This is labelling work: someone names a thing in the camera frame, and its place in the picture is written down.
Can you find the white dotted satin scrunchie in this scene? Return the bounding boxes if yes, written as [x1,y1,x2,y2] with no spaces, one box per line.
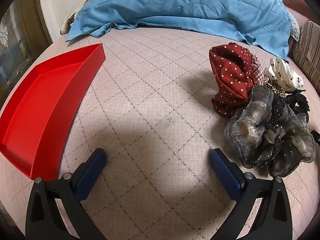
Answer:
[264,57,304,92]

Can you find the white quilted cloth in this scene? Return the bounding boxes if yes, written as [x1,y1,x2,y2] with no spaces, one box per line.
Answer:
[289,17,300,41]

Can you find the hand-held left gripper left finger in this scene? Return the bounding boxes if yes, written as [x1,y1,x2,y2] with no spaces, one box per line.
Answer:
[25,148,108,240]

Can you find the striped beige cushion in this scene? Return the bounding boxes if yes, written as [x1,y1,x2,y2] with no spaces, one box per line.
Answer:
[291,20,320,93]

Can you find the grey organza scrunchie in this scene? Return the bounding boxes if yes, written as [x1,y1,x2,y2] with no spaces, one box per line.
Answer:
[224,84,275,169]

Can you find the blue blanket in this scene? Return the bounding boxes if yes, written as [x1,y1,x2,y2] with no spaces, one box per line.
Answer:
[65,0,292,62]

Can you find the pink quilted bed cover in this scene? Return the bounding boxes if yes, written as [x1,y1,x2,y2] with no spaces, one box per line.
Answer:
[0,25,320,240]

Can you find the patterned beige cloth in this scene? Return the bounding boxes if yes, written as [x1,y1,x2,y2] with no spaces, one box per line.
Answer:
[60,0,88,35]

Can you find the leopard print scrunchie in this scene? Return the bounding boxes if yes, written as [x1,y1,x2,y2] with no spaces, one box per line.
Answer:
[264,76,287,98]

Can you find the red plastic tray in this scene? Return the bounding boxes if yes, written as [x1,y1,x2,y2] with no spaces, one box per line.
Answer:
[0,43,106,180]

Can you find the red polka dot scrunchie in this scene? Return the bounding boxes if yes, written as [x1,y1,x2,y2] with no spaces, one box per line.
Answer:
[209,44,256,119]

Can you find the black hair claw clip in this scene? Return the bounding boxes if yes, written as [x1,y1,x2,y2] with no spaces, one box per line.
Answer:
[285,89,310,123]

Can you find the plaid scrunchie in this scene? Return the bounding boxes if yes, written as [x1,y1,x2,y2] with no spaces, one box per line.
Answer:
[250,54,264,84]

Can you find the black sheer dotted scrunchie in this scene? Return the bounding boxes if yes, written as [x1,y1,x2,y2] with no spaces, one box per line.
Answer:
[265,97,317,177]

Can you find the wooden door with glass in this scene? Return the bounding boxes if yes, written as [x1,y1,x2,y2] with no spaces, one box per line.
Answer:
[0,0,53,100]

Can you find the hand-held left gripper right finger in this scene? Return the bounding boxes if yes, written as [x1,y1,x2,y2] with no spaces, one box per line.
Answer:
[209,148,293,240]

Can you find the maroon cushion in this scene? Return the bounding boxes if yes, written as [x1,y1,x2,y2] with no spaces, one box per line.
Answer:
[282,0,310,20]

